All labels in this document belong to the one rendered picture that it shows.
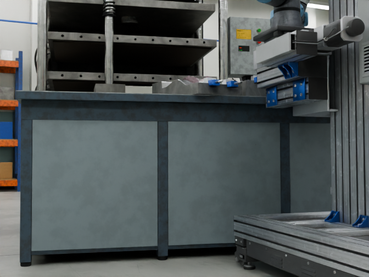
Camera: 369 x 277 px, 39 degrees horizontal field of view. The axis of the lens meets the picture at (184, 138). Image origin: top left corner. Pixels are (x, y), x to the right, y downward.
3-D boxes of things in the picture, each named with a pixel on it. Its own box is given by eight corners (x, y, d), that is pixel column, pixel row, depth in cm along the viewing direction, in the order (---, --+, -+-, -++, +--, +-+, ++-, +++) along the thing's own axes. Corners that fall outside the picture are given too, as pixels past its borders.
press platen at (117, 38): (217, 46, 345) (217, 39, 345) (47, 39, 321) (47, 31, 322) (191, 66, 417) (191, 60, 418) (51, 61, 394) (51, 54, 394)
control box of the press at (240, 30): (274, 230, 352) (272, 17, 358) (233, 231, 345) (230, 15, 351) (262, 226, 373) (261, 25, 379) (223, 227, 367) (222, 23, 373)
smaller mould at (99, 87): (125, 98, 262) (125, 84, 262) (95, 97, 259) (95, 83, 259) (121, 102, 282) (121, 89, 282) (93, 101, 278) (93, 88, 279)
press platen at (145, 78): (217, 83, 344) (217, 76, 344) (47, 78, 320) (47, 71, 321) (191, 97, 416) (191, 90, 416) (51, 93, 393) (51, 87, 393)
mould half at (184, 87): (242, 96, 258) (242, 75, 259) (197, 93, 246) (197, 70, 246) (191, 105, 302) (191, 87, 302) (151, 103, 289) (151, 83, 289)
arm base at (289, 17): (311, 30, 221) (311, 7, 222) (280, 27, 216) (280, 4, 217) (292, 38, 236) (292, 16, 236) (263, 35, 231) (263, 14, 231)
